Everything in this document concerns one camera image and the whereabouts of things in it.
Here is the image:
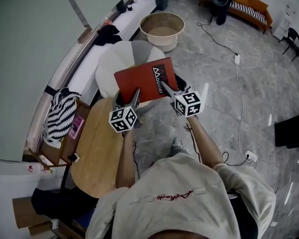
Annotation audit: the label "black floor cable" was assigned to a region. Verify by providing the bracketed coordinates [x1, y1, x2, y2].
[196, 21, 238, 56]

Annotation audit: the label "person's beige t-shirt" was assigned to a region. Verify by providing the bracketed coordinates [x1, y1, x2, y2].
[85, 150, 277, 239]

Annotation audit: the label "person's left forearm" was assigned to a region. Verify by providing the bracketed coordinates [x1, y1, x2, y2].
[115, 128, 137, 189]

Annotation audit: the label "wooden trolley cart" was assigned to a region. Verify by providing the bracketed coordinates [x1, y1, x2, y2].
[28, 98, 92, 174]

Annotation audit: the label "black cabinet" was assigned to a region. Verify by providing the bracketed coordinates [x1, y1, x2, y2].
[274, 112, 299, 158]

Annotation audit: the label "black waste bin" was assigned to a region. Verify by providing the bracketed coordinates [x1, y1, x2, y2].
[155, 0, 169, 11]

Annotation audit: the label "right hand-held gripper cable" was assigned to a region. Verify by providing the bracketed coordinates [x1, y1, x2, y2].
[183, 122, 250, 167]

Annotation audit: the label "black chair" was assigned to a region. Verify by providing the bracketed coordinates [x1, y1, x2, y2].
[278, 27, 299, 62]

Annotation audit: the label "hand-held gripper cable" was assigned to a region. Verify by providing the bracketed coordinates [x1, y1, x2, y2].
[183, 122, 250, 167]
[131, 140, 141, 180]

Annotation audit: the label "red book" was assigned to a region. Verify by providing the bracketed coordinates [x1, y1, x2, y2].
[114, 57, 179, 104]

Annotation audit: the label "black white striped pillow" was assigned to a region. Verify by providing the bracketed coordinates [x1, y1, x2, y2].
[43, 87, 82, 143]

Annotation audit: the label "orange striped bench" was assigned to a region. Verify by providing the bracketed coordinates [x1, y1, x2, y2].
[198, 0, 274, 35]

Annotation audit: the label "white round chair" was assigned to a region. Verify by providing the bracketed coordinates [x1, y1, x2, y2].
[95, 40, 166, 109]

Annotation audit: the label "oval wooden table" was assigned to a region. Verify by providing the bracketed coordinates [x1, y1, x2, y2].
[70, 97, 141, 199]

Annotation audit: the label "person's right forearm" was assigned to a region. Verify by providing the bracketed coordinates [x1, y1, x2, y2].
[188, 115, 225, 169]

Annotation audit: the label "person's blue jeans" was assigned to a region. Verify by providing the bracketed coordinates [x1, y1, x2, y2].
[168, 145, 190, 157]

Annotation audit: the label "brown cardboard sheet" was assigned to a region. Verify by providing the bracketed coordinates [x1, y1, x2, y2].
[12, 196, 53, 237]

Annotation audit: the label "black crumpled clothing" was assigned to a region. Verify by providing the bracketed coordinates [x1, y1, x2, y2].
[93, 24, 123, 47]

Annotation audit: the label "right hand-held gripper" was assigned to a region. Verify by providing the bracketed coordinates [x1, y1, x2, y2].
[160, 75, 205, 118]

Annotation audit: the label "person's right sneaker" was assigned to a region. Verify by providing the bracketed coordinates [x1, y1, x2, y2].
[171, 136, 184, 149]

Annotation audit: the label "black jacket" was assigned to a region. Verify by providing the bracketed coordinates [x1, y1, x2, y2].
[30, 186, 99, 224]

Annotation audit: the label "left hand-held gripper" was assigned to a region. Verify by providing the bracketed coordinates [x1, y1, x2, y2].
[109, 88, 142, 133]

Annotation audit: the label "left hand-held gripper cable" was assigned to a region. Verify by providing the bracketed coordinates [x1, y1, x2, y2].
[131, 140, 141, 180]

